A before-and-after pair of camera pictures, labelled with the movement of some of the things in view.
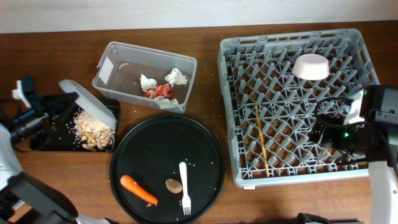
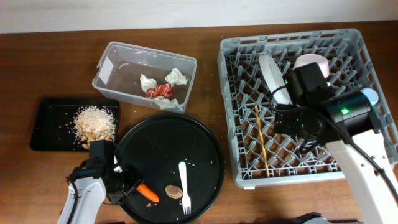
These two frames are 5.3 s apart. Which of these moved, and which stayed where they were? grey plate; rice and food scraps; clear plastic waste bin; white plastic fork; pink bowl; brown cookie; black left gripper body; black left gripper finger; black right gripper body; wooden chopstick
Moved: black left gripper body; black left gripper finger; grey plate; black right gripper body; brown cookie
Stayed: wooden chopstick; pink bowl; clear plastic waste bin; rice and food scraps; white plastic fork
